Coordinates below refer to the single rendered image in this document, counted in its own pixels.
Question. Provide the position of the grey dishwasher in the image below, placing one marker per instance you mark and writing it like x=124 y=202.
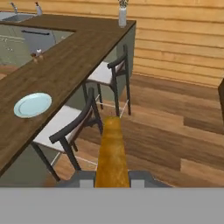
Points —
x=39 y=38

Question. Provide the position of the chrome tap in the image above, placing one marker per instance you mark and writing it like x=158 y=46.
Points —
x=13 y=7

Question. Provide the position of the pale blue plate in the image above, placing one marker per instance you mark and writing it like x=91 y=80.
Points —
x=32 y=105

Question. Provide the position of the dark chair with white seat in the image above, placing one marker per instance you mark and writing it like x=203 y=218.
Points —
x=110 y=75
x=65 y=128

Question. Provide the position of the grey-green cupboard run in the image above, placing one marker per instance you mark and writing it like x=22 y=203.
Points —
x=13 y=45

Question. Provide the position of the small brown shaker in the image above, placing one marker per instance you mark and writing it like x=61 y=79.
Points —
x=40 y=54
x=35 y=58

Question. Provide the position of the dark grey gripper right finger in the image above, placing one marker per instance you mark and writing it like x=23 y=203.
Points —
x=139 y=178

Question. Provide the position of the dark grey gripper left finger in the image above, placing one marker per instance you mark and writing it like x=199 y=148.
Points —
x=83 y=179

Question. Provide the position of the steel sink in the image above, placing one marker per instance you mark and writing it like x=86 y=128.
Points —
x=14 y=17

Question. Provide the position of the white soap dispenser bottle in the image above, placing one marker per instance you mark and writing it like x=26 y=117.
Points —
x=38 y=8

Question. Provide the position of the golden brown bread slice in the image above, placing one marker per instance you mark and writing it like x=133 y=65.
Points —
x=112 y=154

